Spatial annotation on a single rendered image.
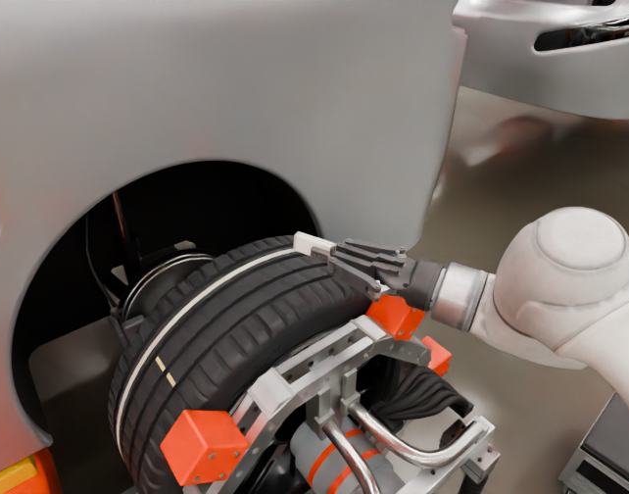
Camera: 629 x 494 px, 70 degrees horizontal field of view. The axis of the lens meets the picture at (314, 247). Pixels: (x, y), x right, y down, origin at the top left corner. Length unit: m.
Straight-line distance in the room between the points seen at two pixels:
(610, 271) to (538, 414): 1.80
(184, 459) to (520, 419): 1.70
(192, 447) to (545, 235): 0.52
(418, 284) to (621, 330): 0.26
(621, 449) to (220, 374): 1.41
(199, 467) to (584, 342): 0.50
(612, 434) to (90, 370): 2.11
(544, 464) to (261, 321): 1.57
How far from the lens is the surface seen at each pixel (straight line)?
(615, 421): 1.90
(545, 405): 2.28
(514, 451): 2.10
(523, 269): 0.48
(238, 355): 0.73
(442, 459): 0.81
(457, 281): 0.64
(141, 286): 1.16
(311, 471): 0.92
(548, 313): 0.49
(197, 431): 0.69
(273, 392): 0.72
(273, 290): 0.78
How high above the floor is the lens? 1.70
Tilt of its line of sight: 37 degrees down
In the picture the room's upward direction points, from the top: straight up
